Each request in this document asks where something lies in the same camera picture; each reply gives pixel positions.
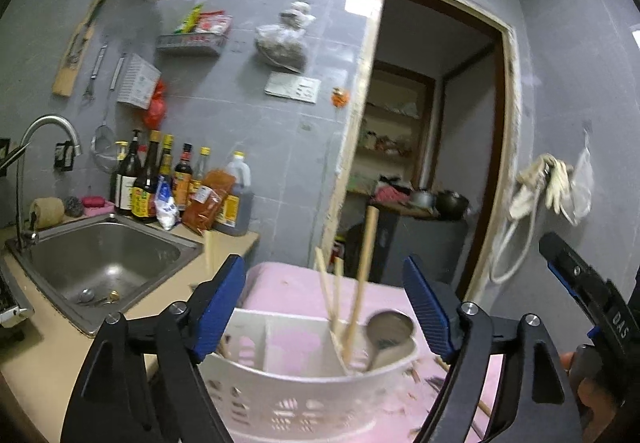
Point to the pink red cloth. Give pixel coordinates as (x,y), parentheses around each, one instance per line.
(392,195)

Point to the row of sauce bottles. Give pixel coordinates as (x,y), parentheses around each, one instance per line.
(147,183)

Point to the clear plastic bag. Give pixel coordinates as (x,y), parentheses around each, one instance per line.
(582,183)

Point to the steel sink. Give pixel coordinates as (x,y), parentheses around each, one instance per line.
(100,263)

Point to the wall switch plate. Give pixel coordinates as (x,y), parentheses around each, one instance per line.
(292,87)

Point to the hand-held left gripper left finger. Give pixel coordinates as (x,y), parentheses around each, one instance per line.
(220,308)

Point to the black wok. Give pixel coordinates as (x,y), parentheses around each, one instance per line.
(452,203)

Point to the white plastic utensil holder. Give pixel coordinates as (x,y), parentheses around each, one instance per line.
(300,403)

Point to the beige loofah sponge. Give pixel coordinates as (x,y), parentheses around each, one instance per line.
(47,213)

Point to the pink soap dish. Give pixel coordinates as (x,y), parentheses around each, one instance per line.
(99,207)

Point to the person's right hand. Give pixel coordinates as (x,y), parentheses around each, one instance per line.
(595,393)

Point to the orange wall hook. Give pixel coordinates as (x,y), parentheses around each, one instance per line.
(340,97)

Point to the red seasoning packet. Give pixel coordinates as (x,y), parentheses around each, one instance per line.
(210,198)

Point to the large oil jug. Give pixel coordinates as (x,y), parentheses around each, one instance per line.
(239,203)

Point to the red white packet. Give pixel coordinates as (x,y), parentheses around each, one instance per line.
(215,22)

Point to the steel pot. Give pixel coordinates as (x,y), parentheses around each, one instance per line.
(422,198)

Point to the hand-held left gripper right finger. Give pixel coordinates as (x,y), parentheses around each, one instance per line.
(425,308)

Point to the white and blue salt bag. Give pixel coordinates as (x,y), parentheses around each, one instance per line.
(166,208)

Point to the wooden cutting board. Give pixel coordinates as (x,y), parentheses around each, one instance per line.
(75,53)

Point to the red plastic bag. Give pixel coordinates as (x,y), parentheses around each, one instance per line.
(157,108)

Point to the steel wool scrubber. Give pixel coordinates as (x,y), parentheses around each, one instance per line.
(73,207)

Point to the thin light wooden chopstick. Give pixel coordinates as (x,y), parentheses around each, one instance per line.
(337,288)
(326,283)

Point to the wooden shelf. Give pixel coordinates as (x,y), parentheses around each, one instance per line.
(395,123)

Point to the wooden door frame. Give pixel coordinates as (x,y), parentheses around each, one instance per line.
(357,123)

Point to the thick brown wooden chopstick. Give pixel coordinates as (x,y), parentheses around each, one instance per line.
(482,408)
(363,268)

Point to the cream rubber gloves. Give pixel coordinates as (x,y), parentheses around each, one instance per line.
(537,178)

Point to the small white wall basket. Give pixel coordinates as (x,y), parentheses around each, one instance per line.
(137,83)

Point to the steel faucet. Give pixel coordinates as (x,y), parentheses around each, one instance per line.
(47,123)

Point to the metal spoon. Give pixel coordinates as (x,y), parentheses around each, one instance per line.
(390,328)

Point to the hanging bag of dried goods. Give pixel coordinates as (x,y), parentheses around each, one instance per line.
(282,43)

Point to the grey metal wall rack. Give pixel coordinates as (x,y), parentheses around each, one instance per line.
(190,45)

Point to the pink towel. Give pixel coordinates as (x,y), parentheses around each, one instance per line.
(295,283)

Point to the yellow green packet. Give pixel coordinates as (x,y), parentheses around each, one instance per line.
(187,20)

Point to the grey cabinet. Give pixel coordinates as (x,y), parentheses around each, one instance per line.
(425,248)

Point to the hanging mesh strainer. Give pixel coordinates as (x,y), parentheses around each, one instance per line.
(102,145)

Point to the black wall socket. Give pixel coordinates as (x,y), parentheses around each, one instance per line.
(62,155)

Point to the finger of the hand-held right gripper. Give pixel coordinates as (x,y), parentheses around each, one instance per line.
(565,258)

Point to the hanging metal peeler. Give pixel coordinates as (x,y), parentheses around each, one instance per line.
(96,70)

